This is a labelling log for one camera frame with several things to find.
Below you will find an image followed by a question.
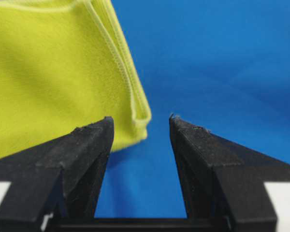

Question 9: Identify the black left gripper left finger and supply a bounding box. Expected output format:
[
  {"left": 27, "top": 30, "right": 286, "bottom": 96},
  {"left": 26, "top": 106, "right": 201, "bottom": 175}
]
[{"left": 0, "top": 116, "right": 114, "bottom": 232}]

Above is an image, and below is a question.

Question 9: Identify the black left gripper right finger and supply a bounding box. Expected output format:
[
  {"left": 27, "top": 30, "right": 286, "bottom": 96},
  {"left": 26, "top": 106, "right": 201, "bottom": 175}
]
[{"left": 169, "top": 116, "right": 290, "bottom": 232}]

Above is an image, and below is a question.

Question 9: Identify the yellow-green microfibre towel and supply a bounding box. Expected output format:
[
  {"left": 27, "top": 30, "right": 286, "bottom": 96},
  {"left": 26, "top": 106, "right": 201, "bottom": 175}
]
[{"left": 0, "top": 0, "right": 151, "bottom": 158}]

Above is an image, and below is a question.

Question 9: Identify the blue table cloth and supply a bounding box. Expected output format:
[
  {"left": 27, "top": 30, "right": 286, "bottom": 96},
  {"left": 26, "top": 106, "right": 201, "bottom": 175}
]
[{"left": 95, "top": 0, "right": 290, "bottom": 218}]

